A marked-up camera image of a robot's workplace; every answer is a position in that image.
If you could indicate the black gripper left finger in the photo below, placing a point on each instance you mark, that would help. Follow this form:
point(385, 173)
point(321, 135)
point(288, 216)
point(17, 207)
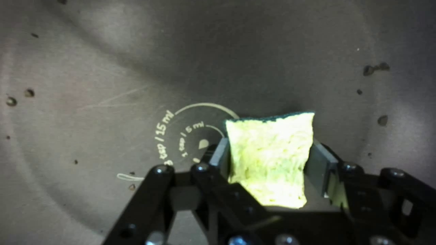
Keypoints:
point(213, 199)

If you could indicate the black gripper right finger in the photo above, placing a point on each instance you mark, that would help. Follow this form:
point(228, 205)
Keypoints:
point(363, 199)

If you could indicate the yellow green sponge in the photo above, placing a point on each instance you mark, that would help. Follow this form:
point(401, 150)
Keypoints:
point(268, 154)

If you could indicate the dark frying pan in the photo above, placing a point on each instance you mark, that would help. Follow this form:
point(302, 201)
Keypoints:
point(91, 68)

